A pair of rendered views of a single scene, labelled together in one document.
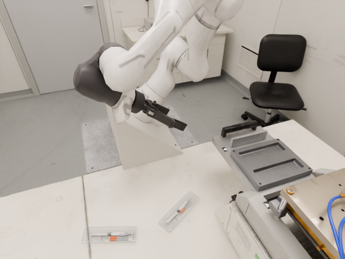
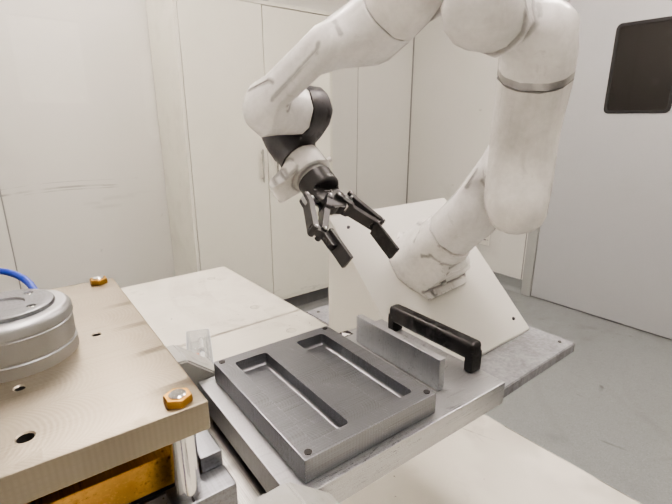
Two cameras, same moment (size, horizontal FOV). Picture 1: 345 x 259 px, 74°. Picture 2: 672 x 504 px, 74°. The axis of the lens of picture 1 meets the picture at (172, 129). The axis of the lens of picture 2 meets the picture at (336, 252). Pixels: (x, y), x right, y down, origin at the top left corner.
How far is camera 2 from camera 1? 91 cm
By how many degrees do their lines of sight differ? 66
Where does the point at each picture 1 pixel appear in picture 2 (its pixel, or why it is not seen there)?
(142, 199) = not seen: hidden behind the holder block
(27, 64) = (536, 240)
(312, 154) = not seen: outside the picture
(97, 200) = (259, 331)
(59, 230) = (207, 320)
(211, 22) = (508, 71)
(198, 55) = (499, 159)
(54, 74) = (568, 273)
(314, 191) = (87, 303)
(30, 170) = not seen: hidden behind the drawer
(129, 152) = (338, 305)
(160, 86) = (440, 218)
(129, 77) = (249, 106)
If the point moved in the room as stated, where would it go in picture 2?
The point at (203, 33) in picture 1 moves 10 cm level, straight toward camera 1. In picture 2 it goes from (501, 102) to (441, 101)
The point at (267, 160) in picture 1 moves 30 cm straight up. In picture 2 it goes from (314, 372) to (309, 92)
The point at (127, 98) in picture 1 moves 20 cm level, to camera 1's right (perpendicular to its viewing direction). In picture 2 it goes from (291, 163) to (318, 175)
